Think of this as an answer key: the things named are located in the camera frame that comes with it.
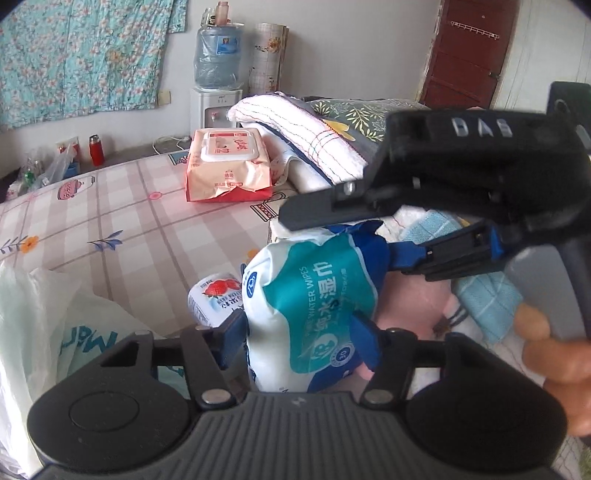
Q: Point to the white yogurt cup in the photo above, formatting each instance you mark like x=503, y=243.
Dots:
x=212, y=295

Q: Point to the white blue wet wipes pack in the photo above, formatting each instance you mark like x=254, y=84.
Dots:
x=300, y=300

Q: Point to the dark red door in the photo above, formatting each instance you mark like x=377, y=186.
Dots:
x=461, y=69

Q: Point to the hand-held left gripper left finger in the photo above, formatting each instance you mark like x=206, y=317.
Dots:
x=233, y=339

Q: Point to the wall socket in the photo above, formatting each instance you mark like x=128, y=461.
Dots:
x=164, y=97

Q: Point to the rolled patterned mat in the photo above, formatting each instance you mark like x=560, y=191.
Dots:
x=268, y=60

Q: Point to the checked pink bed sheet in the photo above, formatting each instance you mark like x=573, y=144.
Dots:
x=138, y=221

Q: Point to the white striped blanket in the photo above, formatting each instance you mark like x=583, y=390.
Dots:
x=286, y=120

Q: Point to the blue water jug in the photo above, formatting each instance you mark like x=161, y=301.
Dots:
x=217, y=60

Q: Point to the pink plush toy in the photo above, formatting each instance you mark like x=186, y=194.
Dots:
x=411, y=300

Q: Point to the person's right hand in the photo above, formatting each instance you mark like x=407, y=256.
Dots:
x=568, y=364

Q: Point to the pink bottle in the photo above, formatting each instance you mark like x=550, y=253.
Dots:
x=223, y=14

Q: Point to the light blue towel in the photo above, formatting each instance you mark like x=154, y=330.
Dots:
x=489, y=304

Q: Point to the grey quilt yellow pattern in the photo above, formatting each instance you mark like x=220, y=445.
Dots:
x=364, y=138

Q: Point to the clear plastic bag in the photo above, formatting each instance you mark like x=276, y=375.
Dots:
x=41, y=170

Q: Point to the white red package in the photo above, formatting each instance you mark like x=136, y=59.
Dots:
x=64, y=147

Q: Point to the green leaf pattern pillow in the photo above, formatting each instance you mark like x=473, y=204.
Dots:
x=369, y=113

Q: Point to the red thermos bottle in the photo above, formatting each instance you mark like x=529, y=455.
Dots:
x=97, y=152

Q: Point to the teal floral wall cloth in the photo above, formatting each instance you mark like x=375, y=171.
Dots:
x=83, y=55

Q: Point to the pink wet wipes pack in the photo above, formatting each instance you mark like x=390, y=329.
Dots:
x=226, y=175

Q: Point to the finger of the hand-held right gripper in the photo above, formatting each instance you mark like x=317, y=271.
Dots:
x=323, y=210
x=461, y=254

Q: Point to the white plastic bag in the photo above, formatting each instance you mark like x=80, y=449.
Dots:
x=46, y=323

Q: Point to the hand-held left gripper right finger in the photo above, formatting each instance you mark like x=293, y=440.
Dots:
x=367, y=341

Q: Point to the white water dispenser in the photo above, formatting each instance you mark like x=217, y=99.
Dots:
x=205, y=108

